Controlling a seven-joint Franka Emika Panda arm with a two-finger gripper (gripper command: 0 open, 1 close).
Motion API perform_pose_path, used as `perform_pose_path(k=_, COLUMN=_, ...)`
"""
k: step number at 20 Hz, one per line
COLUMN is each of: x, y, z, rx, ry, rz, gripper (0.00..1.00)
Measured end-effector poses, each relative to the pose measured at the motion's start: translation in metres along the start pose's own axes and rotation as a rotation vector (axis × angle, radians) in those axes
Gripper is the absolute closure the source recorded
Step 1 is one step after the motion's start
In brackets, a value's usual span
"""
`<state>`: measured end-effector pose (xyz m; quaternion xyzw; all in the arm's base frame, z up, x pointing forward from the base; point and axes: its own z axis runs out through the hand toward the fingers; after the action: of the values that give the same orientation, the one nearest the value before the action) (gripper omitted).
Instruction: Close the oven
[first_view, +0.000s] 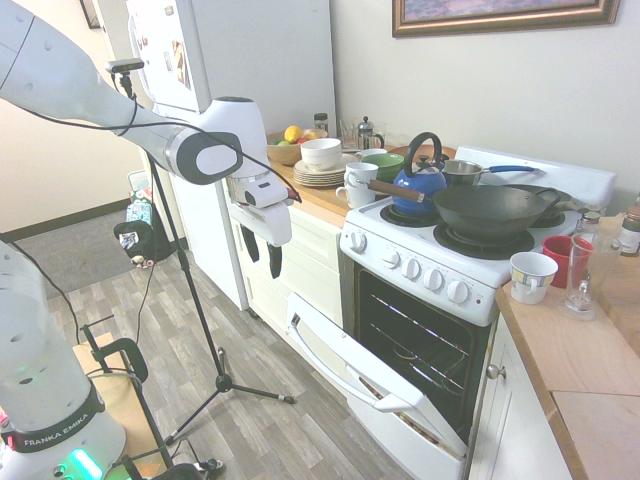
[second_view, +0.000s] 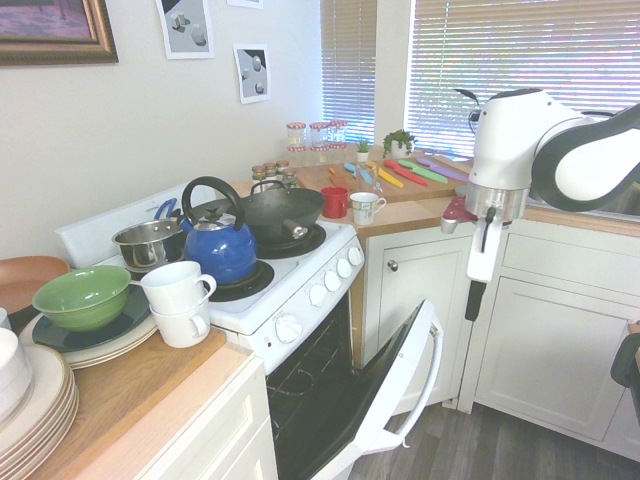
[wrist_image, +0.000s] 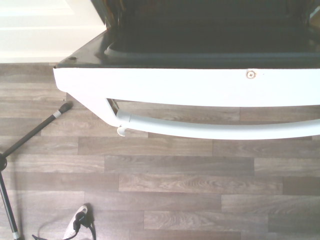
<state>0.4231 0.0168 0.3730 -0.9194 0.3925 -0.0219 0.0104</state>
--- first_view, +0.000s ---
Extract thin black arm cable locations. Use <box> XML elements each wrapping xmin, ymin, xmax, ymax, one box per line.
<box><xmin>0</xmin><ymin>74</ymin><xmax>301</xmax><ymax>201</ymax></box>

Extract white oven door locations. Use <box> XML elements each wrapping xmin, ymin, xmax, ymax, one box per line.
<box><xmin>284</xmin><ymin>291</ymin><xmax>470</xmax><ymax>459</ymax></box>

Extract glass spice jar silver lid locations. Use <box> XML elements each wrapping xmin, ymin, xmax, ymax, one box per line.
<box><xmin>574</xmin><ymin>210</ymin><xmax>602</xmax><ymax>237</ymax></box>

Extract black base power cable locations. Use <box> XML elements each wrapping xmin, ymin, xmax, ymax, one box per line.
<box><xmin>0</xmin><ymin>238</ymin><xmax>82</xmax><ymax>347</ymax></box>

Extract black table clamp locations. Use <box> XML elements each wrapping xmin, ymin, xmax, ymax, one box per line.
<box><xmin>81</xmin><ymin>323</ymin><xmax>177</xmax><ymax>471</ymax></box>

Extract thick wooden cutting board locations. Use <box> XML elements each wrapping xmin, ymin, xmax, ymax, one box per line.
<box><xmin>589</xmin><ymin>215</ymin><xmax>640</xmax><ymax>351</ymax></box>

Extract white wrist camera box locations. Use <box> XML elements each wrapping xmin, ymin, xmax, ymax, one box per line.
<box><xmin>233</xmin><ymin>175</ymin><xmax>303</xmax><ymax>209</ymax></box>

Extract stack of beige plates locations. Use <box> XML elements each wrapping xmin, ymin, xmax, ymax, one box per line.
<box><xmin>291</xmin><ymin>152</ymin><xmax>359</xmax><ymax>189</ymax></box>

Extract red cup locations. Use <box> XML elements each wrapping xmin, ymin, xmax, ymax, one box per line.
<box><xmin>541</xmin><ymin>235</ymin><xmax>594</xmax><ymax>290</ymax></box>

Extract blue kettle black handle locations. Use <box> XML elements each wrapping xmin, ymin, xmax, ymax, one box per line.
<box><xmin>391</xmin><ymin>131</ymin><xmax>450</xmax><ymax>218</ymax></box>

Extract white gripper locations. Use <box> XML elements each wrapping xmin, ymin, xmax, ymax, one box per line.
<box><xmin>230</xmin><ymin>201</ymin><xmax>294</xmax><ymax>280</ymax></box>

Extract teal patterned bag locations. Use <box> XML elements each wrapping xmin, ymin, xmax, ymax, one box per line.
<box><xmin>124</xmin><ymin>198</ymin><xmax>155</xmax><ymax>224</ymax></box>

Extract clear drinking glass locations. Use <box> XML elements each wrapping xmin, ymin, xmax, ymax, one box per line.
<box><xmin>336</xmin><ymin>117</ymin><xmax>359</xmax><ymax>150</ymax></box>

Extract wooden fruit bowl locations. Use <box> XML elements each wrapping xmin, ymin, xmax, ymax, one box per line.
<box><xmin>265</xmin><ymin>128</ymin><xmax>329</xmax><ymax>167</ymax></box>

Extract white refrigerator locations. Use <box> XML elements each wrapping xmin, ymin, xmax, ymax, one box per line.
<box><xmin>124</xmin><ymin>0</ymin><xmax>338</xmax><ymax>312</ymax></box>

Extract round brown wooden board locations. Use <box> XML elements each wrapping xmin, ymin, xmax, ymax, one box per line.
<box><xmin>386</xmin><ymin>143</ymin><xmax>458</xmax><ymax>162</ymax></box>

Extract steel saucepan blue handle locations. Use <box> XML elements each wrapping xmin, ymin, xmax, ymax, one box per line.
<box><xmin>441</xmin><ymin>159</ymin><xmax>542</xmax><ymax>189</ymax></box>

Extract white electric stove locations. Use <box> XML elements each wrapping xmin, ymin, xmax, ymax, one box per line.
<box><xmin>338</xmin><ymin>144</ymin><xmax>618</xmax><ymax>480</ymax></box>

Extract white drawer cabinet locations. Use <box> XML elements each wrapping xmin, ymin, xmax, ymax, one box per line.
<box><xmin>228</xmin><ymin>198</ymin><xmax>347</xmax><ymax>399</ymax></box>

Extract black tripod stand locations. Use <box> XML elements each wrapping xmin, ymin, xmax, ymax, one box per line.
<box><xmin>115</xmin><ymin>72</ymin><xmax>298</xmax><ymax>447</ymax></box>

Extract white patterned mug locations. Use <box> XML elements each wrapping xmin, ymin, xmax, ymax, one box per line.
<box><xmin>509</xmin><ymin>250</ymin><xmax>559</xmax><ymax>306</ymax></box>

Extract wire oven rack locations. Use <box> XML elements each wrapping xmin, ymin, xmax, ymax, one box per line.
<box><xmin>370</xmin><ymin>293</ymin><xmax>472</xmax><ymax>357</ymax></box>
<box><xmin>369</xmin><ymin>322</ymin><xmax>469</xmax><ymax>394</ymax></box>

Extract stacked white bowls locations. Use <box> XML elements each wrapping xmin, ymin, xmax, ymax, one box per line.
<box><xmin>299</xmin><ymin>137</ymin><xmax>344</xmax><ymax>173</ymax></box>

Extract green ceramic bowl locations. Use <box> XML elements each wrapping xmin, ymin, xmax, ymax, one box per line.
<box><xmin>360</xmin><ymin>151</ymin><xmax>406</xmax><ymax>184</ymax></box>

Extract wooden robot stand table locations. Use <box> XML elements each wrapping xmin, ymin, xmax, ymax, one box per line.
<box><xmin>71</xmin><ymin>331</ymin><xmax>167</xmax><ymax>477</ymax></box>

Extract black bag with print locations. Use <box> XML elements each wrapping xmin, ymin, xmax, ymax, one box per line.
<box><xmin>113</xmin><ymin>218</ymin><xmax>175</xmax><ymax>270</ymax></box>

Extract spice jar brown lid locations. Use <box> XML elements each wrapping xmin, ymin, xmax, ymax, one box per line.
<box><xmin>619</xmin><ymin>206</ymin><xmax>640</xmax><ymax>258</ymax></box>

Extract photo magnet on fridge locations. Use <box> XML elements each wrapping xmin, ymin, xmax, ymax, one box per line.
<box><xmin>171</xmin><ymin>39</ymin><xmax>193</xmax><ymax>93</ymax></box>

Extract dark framed wall picture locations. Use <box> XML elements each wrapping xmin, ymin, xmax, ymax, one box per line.
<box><xmin>79</xmin><ymin>0</ymin><xmax>104</xmax><ymax>30</ymax></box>

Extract white stove storage drawer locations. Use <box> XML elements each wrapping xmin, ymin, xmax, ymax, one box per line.
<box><xmin>343</xmin><ymin>392</ymin><xmax>467</xmax><ymax>480</ymax></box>

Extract white cabinet with knob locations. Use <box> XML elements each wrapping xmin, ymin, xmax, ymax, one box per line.
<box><xmin>468</xmin><ymin>313</ymin><xmax>574</xmax><ymax>480</ymax></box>

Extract grey stereo camera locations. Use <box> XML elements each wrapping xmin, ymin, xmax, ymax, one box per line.
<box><xmin>103</xmin><ymin>58</ymin><xmax>147</xmax><ymax>75</ymax></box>

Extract glass french press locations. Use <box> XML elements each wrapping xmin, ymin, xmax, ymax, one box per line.
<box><xmin>355</xmin><ymin>115</ymin><xmax>387</xmax><ymax>151</ymax></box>

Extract black wok wooden handle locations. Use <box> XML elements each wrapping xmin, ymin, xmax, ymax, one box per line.
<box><xmin>366</xmin><ymin>178</ymin><xmax>563</xmax><ymax>242</ymax></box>

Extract black frying pan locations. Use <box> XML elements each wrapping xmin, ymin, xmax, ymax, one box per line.
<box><xmin>503</xmin><ymin>183</ymin><xmax>577</xmax><ymax>215</ymax></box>

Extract gold framed wall picture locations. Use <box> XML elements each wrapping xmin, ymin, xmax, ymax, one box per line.
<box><xmin>391</xmin><ymin>0</ymin><xmax>622</xmax><ymax>39</ymax></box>

